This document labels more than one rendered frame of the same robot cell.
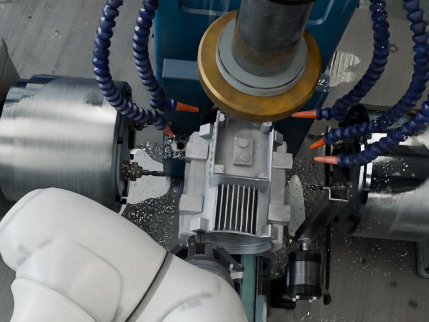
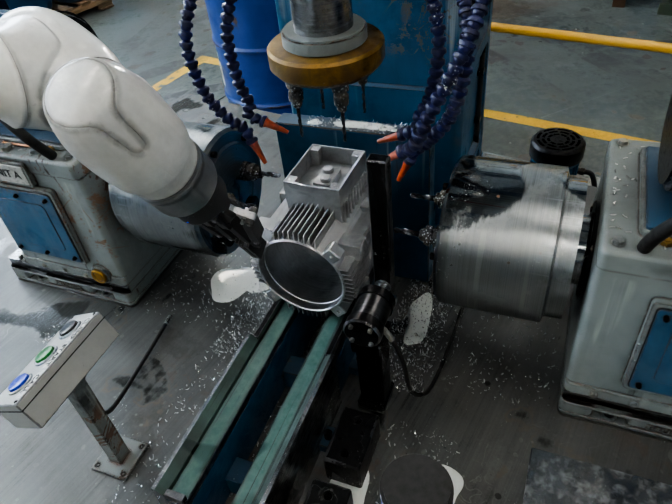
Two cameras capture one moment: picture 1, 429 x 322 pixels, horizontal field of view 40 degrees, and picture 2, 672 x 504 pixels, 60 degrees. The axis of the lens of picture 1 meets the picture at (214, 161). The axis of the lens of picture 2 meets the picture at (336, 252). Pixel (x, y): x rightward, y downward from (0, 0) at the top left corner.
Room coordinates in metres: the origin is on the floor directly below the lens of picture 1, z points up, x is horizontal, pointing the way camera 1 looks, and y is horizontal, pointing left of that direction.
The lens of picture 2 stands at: (-0.29, -0.49, 1.68)
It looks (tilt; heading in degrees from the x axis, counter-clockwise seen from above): 41 degrees down; 32
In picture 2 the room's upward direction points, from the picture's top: 7 degrees counter-clockwise
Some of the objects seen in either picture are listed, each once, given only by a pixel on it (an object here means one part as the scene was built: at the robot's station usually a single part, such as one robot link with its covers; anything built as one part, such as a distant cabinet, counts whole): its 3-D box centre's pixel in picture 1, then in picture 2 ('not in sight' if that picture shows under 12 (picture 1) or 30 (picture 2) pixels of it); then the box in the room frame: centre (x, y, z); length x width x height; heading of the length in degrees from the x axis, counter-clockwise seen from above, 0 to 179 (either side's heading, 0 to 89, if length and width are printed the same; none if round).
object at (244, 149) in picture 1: (241, 153); (327, 183); (0.41, -0.04, 1.11); 0.12 x 0.11 x 0.07; 5
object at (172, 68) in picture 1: (237, 101); (364, 190); (0.58, -0.02, 0.97); 0.30 x 0.11 x 0.34; 97
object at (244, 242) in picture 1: (233, 191); (323, 240); (0.37, -0.05, 1.01); 0.20 x 0.19 x 0.19; 5
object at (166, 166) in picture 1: (179, 155); not in sight; (0.48, 0.08, 0.86); 0.07 x 0.06 x 0.12; 97
